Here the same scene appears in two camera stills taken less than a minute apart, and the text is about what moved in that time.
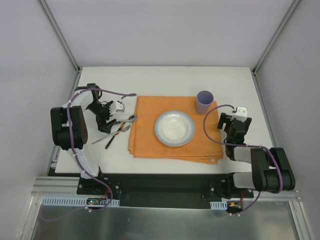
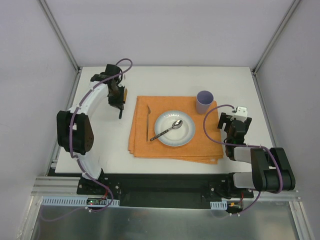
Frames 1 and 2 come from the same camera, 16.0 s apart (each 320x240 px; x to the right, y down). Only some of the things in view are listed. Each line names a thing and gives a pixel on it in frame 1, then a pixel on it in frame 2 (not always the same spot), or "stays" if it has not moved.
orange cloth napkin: x=143 y=142 stays
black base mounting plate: x=190 y=191 stays
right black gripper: x=235 y=122 stays
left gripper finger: x=111 y=122 → x=125 y=95
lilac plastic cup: x=204 y=99 stays
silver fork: x=122 y=130 → x=149 y=111
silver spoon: x=130 y=119 → x=176 y=124
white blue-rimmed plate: x=174 y=128 stays
